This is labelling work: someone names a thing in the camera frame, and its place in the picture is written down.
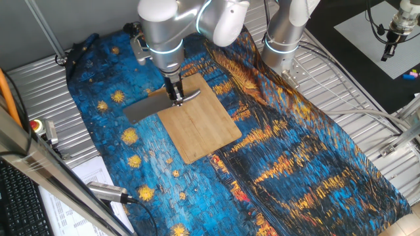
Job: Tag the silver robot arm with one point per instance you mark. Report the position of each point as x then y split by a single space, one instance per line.
164 32

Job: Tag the red emergency stop button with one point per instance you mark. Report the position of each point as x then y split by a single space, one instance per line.
36 126

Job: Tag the bamboo cutting board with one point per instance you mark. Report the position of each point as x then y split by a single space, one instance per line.
203 128

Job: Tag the aluminium frame beam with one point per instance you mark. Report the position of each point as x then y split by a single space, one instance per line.
33 154

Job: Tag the pink toy block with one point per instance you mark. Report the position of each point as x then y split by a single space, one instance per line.
414 74

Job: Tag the blue toy block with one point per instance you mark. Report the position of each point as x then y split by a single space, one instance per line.
408 77

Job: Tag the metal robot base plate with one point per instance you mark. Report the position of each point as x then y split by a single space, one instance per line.
297 73

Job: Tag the steel cleaver knife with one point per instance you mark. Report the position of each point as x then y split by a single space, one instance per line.
144 108

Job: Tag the printed white paper sheet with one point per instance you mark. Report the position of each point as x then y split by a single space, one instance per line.
78 209

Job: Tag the grey square mat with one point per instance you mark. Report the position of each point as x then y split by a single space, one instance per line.
361 36

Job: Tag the blue starry painting tablecloth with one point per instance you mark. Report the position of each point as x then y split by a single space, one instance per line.
295 164

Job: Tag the aluminium frame strut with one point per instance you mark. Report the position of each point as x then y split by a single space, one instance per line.
407 134

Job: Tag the orange tube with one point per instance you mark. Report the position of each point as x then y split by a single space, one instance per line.
8 98

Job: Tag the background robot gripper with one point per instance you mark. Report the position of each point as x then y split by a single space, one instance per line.
402 23

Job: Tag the black computer keyboard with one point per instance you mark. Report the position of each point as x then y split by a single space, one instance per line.
19 203

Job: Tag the thin aluminium frame post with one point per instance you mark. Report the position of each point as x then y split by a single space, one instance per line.
44 26

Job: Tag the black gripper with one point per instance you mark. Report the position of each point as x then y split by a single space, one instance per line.
173 83

